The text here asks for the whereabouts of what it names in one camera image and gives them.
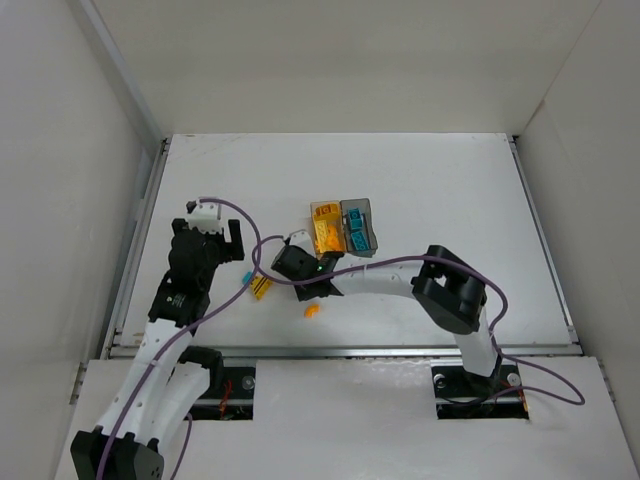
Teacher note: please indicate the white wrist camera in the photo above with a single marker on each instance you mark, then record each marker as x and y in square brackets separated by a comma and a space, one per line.
[204, 217]
[301, 239]

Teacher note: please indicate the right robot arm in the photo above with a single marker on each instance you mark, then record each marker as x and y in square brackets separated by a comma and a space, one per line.
[453, 299]

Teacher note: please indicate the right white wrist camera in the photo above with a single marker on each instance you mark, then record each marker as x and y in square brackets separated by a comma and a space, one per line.
[301, 239]

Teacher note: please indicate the aluminium rail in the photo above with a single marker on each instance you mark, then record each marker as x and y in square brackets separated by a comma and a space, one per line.
[353, 352]

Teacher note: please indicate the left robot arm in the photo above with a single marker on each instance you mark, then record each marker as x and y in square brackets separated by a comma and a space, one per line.
[168, 373]

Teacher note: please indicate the teal lego brick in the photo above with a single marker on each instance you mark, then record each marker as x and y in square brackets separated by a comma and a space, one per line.
[355, 219]

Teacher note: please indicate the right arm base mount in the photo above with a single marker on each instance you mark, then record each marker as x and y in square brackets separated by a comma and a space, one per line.
[460, 395]

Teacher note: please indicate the orange lego cluster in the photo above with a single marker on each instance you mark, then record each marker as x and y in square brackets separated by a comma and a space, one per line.
[334, 242]

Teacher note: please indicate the yellow lego brick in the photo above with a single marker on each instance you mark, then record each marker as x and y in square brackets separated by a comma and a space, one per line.
[327, 212]

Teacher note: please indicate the teal lego creature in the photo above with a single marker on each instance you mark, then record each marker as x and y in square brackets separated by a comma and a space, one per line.
[359, 241]

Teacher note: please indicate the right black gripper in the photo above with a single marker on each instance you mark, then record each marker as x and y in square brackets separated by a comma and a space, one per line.
[329, 263]

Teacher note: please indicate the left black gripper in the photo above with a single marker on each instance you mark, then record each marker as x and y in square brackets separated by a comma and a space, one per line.
[206, 238]

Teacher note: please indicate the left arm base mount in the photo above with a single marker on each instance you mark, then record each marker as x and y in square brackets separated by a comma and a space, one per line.
[230, 400]

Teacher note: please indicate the grey transparent container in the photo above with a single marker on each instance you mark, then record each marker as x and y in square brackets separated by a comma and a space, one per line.
[365, 207]

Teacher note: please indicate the amber transparent container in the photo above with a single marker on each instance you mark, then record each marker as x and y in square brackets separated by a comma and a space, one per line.
[337, 223]

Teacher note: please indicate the yellow lego plate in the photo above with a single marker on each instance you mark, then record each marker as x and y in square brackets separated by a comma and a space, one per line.
[322, 233]

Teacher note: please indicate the small teal yellow lego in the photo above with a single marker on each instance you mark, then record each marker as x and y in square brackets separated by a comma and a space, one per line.
[247, 277]

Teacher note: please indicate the orange curved lego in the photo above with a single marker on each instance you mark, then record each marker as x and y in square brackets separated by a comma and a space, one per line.
[312, 310]

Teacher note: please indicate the yellow black striped lego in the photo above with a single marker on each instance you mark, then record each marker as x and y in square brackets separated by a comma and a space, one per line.
[259, 286]

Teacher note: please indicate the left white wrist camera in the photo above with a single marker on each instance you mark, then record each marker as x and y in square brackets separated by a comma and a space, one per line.
[204, 217]

